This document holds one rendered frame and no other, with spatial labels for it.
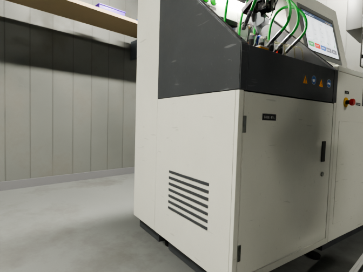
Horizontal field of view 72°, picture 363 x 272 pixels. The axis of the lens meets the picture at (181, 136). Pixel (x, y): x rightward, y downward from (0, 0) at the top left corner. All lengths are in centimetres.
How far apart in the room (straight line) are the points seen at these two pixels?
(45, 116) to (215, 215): 220
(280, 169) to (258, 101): 31
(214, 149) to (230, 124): 13
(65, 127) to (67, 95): 33
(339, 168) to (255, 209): 67
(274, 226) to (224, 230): 25
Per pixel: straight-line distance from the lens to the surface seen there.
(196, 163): 107
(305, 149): 126
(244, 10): 145
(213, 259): 110
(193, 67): 112
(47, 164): 290
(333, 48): 213
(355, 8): 79
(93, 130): 302
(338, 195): 160
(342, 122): 155
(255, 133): 97
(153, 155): 140
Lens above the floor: 67
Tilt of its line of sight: 3 degrees down
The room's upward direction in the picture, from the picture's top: 2 degrees clockwise
